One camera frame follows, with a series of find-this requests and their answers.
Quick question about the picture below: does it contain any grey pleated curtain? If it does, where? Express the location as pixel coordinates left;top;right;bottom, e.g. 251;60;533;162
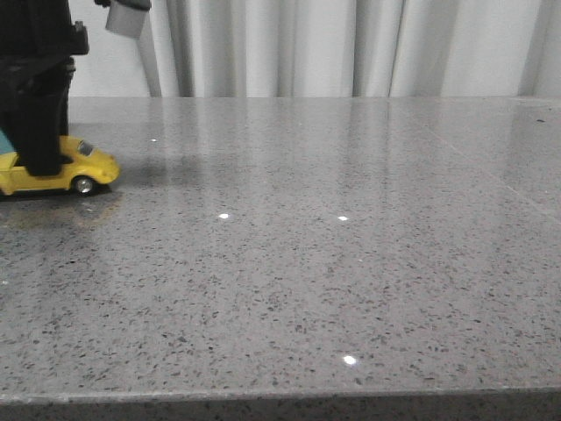
70;1;560;97

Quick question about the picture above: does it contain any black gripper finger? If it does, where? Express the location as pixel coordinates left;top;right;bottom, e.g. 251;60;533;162
1;94;68;176

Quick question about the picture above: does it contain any light blue plastic box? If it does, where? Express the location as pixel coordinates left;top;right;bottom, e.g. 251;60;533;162
0;130;15;154

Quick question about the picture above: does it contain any yellow toy beetle car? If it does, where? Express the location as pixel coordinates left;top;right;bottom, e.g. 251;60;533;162
1;136;120;196

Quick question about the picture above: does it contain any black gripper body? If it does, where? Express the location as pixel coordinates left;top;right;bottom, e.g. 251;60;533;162
1;1;89;99

